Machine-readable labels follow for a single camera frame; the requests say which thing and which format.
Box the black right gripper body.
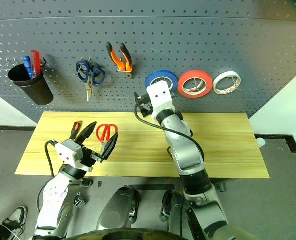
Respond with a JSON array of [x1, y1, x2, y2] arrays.
[[134, 91, 155, 119]]

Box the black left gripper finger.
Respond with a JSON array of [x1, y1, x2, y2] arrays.
[[76, 121, 98, 147], [100, 132, 120, 164]]

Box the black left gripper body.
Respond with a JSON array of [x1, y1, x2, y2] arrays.
[[78, 146, 107, 174]]

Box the blue tape roll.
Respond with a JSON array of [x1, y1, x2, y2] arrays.
[[144, 69, 179, 95]]

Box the orange-handled pliers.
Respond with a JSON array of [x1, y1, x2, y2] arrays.
[[105, 41, 134, 80]]

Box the grey pegboard wall panel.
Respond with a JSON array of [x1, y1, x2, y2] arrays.
[[0, 0, 296, 123]]

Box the red tape roll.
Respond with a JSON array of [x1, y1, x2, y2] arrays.
[[177, 69, 213, 99]]

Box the dark rounded shape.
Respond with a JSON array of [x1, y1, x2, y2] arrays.
[[95, 186, 141, 232], [160, 189, 187, 224]]

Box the black plastic cup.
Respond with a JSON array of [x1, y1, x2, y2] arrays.
[[7, 63, 55, 106]]

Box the white tape roll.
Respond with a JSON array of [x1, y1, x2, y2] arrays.
[[212, 71, 242, 96]]

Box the grey white sneaker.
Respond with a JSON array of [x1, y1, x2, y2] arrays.
[[1, 206, 29, 231]]

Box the orange black handled screwdriver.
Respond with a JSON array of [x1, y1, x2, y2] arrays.
[[69, 120, 83, 141]]

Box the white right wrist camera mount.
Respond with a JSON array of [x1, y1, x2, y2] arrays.
[[146, 81, 175, 118]]

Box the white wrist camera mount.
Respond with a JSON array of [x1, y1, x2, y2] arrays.
[[146, 81, 175, 118], [55, 139, 83, 169]]

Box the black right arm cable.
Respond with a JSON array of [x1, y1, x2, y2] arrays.
[[134, 102, 205, 162]]

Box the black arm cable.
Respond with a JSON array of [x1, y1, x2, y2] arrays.
[[44, 140, 62, 179], [134, 102, 205, 162]]

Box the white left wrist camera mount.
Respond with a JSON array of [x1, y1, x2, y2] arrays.
[[55, 139, 83, 169]]

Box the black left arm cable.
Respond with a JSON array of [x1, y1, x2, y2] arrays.
[[44, 140, 62, 179]]

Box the blue-handled scissors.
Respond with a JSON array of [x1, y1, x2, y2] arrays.
[[75, 58, 107, 103]]

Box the black table frame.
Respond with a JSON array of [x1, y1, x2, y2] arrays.
[[74, 177, 230, 209]]

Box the blue-handled screwdriver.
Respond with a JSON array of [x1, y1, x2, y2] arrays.
[[22, 55, 34, 80]]

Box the silver wire hook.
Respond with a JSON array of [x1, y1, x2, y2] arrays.
[[0, 57, 19, 70]]

